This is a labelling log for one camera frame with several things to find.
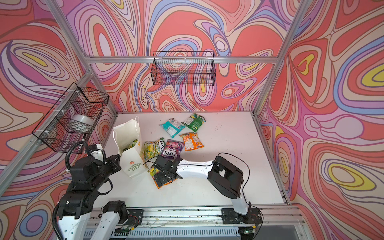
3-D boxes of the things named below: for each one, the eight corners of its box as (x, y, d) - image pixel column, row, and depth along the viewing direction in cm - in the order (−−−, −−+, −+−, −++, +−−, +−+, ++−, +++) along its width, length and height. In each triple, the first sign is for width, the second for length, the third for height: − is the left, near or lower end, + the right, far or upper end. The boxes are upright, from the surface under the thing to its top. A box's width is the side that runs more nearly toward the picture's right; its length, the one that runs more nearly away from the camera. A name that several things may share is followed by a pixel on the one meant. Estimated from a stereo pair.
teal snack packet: (172, 138, 105) (171, 135, 102) (161, 127, 111) (160, 124, 109) (185, 129, 110) (184, 126, 108) (174, 119, 117) (173, 116, 114)
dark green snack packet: (183, 124, 115) (183, 121, 112) (194, 115, 122) (194, 111, 119) (196, 133, 109) (196, 130, 106) (207, 122, 116) (207, 119, 113)
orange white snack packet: (186, 153, 98) (186, 149, 94) (181, 138, 105) (180, 134, 102) (202, 147, 100) (203, 144, 97) (196, 134, 108) (196, 130, 104)
